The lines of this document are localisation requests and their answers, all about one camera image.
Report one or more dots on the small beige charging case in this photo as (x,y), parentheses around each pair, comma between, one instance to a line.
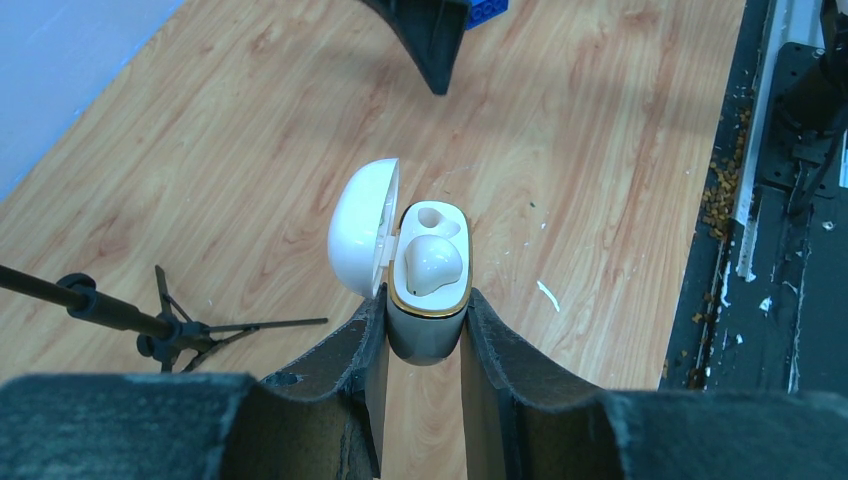
(366,241)

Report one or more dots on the blue object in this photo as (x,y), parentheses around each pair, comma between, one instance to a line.
(485,10)

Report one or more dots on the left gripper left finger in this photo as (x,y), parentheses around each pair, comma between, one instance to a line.
(319,417)

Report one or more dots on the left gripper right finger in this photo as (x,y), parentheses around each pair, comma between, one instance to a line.
(527,417)

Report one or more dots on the white plastic scrap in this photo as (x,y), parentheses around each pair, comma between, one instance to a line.
(549,294)

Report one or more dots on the black tripod microphone stand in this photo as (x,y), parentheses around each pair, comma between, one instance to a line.
(163,337)

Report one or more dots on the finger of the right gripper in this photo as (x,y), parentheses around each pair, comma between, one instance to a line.
(431,32)

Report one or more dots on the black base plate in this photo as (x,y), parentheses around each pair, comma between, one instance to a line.
(763,305)

